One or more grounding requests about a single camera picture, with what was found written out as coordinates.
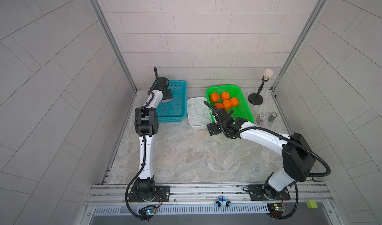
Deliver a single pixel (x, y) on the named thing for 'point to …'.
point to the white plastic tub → (196, 127)
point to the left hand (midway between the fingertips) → (167, 92)
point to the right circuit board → (276, 209)
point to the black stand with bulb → (256, 99)
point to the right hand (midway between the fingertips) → (213, 125)
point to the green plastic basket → (242, 110)
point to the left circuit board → (147, 210)
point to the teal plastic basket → (176, 110)
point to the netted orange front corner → (234, 101)
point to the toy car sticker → (222, 201)
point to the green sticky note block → (312, 204)
